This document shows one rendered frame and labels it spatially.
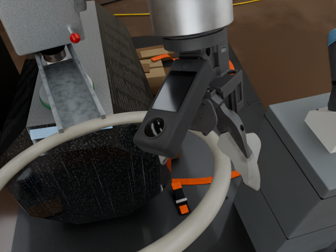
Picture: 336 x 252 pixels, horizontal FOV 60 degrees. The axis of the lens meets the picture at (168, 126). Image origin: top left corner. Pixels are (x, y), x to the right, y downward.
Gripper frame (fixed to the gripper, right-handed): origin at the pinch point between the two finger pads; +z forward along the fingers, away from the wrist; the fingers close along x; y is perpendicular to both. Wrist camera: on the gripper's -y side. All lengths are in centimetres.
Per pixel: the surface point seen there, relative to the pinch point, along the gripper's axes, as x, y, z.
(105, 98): 74, 47, 16
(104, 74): 84, 58, 10
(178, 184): 73, 82, 91
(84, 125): 41.6, 12.0, 4.7
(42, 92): 90, 30, 8
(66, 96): 56, 19, 1
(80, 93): 54, 22, 1
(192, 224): -0.2, -4.4, 4.4
